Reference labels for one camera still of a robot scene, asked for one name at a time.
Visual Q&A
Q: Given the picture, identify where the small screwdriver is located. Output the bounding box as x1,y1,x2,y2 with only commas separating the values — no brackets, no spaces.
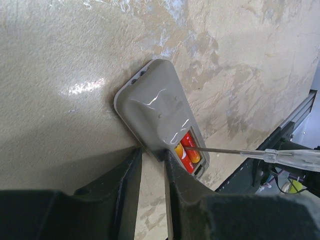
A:
194,147,320,173

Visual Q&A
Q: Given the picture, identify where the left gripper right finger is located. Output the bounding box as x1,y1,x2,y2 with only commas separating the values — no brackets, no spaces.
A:
163,150,320,240

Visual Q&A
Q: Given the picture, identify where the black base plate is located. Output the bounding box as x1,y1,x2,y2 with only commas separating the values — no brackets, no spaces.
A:
214,120,320,196

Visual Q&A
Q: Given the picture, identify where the red aaa battery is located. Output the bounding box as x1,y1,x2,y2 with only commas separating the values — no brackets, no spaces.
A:
174,143,195,174
180,132,201,164

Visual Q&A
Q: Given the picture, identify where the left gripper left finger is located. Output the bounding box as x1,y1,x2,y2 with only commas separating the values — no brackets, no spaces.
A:
0,148,142,240

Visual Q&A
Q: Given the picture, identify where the white grey remote control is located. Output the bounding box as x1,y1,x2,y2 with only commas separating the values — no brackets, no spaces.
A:
113,59,210,179

